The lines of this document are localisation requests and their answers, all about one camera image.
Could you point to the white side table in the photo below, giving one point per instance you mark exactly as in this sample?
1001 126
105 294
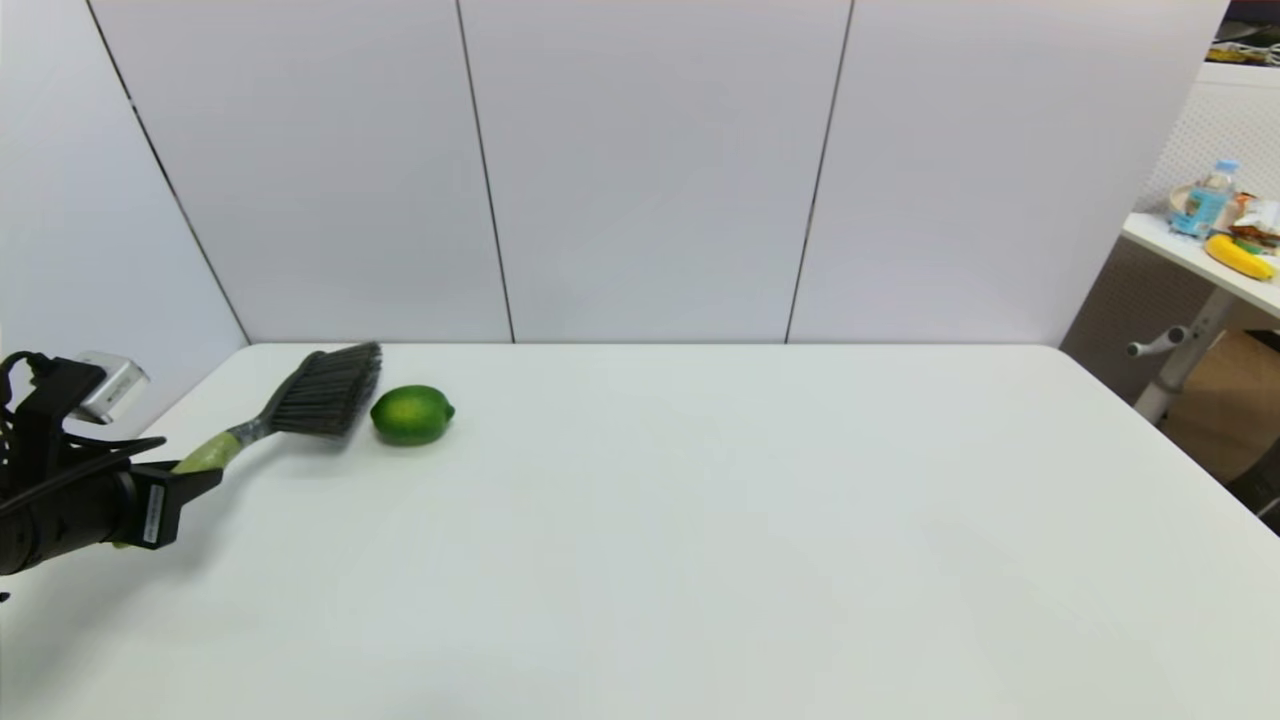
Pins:
1193 330

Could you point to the green lime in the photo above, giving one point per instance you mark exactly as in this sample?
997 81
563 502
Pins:
412 415

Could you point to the clear water bottle blue label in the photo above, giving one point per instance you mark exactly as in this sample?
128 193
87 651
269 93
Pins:
1210 200

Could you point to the white snack packet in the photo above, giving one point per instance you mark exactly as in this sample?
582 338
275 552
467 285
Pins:
1260 218

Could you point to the yellow banana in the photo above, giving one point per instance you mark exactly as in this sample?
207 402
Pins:
1238 257

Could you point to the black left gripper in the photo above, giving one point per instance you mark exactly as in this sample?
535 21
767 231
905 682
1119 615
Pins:
70 525

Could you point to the yellow black shelf clutter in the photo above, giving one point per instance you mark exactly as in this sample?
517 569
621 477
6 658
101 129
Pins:
1246 51

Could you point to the black chair base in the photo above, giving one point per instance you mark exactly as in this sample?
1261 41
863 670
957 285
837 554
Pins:
1263 495

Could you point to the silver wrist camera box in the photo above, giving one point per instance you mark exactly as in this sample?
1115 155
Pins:
115 388

